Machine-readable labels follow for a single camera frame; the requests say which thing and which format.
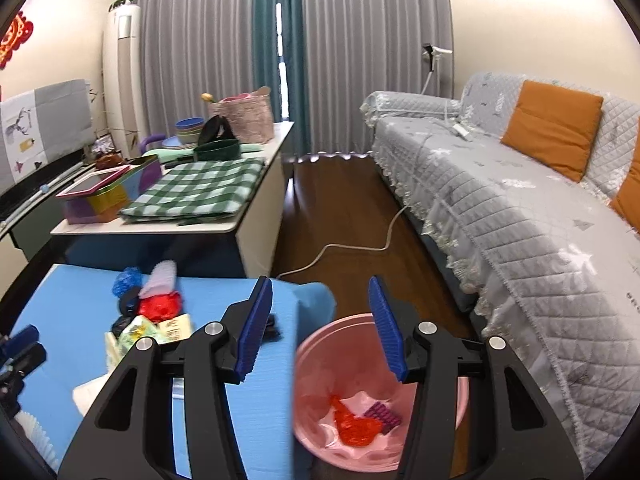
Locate white air conditioner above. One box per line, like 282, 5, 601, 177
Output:
102, 1, 149, 158

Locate stacked blue bowls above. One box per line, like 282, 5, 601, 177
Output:
175, 117, 205, 145

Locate white bubble wrap piece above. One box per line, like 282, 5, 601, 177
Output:
139, 260, 177, 299

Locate yellow snack wrapper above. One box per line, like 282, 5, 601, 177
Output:
156, 313, 193, 344

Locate small red plastic bag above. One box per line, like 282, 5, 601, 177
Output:
138, 292, 182, 324

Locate grey quilted sofa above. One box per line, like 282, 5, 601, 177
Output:
361, 73, 639, 478

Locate black hat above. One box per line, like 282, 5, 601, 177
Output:
193, 115, 241, 162

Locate blue plastic bag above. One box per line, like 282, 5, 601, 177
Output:
112, 266, 142, 298

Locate green printed snack bag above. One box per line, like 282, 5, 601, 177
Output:
117, 315, 163, 354

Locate black gold wrapper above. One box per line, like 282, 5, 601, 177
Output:
262, 314, 281, 342

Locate colourful box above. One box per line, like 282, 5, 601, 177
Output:
55, 155, 163, 224

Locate orange cushion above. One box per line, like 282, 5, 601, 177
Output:
610, 138, 640, 232
501, 80, 604, 182

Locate black crumpled bag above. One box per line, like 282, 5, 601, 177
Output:
111, 286, 141, 338

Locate blue foam mat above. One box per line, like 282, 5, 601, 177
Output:
15, 264, 336, 479

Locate grey covered television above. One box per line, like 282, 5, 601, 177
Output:
1, 79, 94, 192

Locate phone holder stand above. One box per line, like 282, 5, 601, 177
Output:
421, 44, 454, 96

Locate pink woven basket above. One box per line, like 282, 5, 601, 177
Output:
207, 87, 274, 144

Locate green checkered cloth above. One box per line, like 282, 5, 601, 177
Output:
119, 158, 264, 223

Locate black pink-text package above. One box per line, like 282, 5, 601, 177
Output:
363, 402, 402, 434

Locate white paper bag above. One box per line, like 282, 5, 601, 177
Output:
71, 331, 126, 418

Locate white cable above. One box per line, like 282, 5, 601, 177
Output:
275, 114, 471, 281

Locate pink trash bin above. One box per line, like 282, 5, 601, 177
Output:
290, 312, 471, 474

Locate grey curtains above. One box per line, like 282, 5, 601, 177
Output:
134, 0, 454, 155

